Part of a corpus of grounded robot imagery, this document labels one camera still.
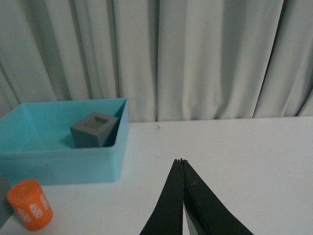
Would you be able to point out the light blue plastic box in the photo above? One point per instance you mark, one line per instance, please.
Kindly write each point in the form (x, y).
(36, 143)

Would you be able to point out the gray cube with square hole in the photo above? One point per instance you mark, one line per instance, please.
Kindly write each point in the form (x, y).
(95, 130)

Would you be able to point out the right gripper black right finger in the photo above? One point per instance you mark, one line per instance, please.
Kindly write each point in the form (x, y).
(205, 213)

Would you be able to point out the gray cube with round hole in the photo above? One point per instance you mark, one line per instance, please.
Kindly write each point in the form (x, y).
(5, 209)

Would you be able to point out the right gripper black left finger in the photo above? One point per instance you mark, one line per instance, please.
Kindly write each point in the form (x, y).
(167, 216)

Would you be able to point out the white pleated curtain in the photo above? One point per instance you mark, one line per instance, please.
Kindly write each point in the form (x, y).
(172, 59)

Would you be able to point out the orange cylinder part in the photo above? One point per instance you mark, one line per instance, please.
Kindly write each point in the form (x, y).
(30, 203)

